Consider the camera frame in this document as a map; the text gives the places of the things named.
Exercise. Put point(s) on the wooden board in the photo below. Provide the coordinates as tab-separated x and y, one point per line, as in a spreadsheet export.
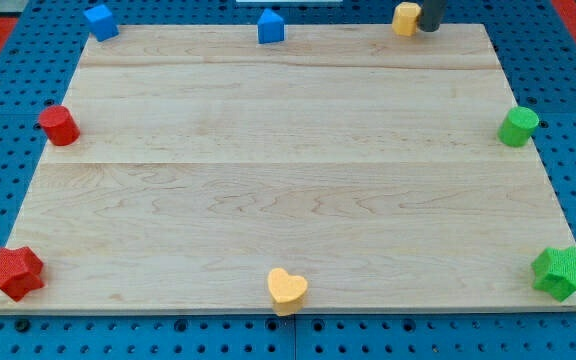
366	162

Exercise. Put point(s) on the blue triangle block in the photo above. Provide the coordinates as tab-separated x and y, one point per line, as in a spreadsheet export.
270	27

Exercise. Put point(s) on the green star block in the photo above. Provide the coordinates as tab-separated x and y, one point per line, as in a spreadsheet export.
555	272

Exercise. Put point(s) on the green cylinder block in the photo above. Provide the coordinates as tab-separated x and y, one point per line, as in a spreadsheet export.
518	126

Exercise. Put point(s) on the red star block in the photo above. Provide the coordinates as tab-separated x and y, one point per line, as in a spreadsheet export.
20	272

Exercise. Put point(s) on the red cylinder block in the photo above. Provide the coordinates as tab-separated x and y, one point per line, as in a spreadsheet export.
59	125

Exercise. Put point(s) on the yellow hexagon block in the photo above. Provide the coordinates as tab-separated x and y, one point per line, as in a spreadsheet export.
405	18

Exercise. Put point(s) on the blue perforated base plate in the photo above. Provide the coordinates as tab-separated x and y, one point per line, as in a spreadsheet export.
534	41

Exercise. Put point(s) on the yellow heart block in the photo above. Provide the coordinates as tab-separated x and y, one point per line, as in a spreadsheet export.
287	291

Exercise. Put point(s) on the blue cube block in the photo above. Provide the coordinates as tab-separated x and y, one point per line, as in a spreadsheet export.
101	22

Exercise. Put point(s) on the black cylindrical pointer tool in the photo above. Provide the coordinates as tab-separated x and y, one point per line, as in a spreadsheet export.
431	15

